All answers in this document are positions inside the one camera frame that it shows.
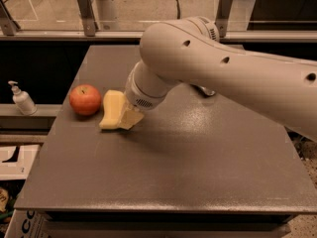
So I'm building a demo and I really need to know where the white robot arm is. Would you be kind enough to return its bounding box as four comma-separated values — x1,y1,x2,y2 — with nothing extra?
125,17,317,141

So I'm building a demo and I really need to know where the white cardboard box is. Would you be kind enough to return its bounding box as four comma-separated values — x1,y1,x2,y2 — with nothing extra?
0,145,41,180

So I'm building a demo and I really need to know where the right metal railing bracket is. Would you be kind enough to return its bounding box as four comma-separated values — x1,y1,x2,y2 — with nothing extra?
215,0,233,38

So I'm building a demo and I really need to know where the red apple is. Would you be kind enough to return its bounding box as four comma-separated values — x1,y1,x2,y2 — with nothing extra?
69,84,101,116

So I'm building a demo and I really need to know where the left metal railing bracket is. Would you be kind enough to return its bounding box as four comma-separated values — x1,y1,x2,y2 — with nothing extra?
77,0,98,37

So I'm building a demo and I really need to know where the yellow sponge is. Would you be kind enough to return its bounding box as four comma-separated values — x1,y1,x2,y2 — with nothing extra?
99,90,126,130

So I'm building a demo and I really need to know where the white pump soap bottle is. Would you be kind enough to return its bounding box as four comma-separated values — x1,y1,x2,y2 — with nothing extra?
8,80,37,115

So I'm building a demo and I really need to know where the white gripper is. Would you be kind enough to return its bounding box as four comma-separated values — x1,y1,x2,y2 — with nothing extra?
118,60,180,130

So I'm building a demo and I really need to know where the metal railing bracket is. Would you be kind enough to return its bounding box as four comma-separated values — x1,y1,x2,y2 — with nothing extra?
215,0,233,38
77,0,98,37

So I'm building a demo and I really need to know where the blue silver drink can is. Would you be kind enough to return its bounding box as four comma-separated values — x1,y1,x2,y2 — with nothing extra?
196,85,216,97

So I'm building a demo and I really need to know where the white printed box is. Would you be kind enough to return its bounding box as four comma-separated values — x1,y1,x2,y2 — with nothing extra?
4,210,51,238

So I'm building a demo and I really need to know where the white pipe behind glass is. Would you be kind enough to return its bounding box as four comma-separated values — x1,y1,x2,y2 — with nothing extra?
95,0,119,31

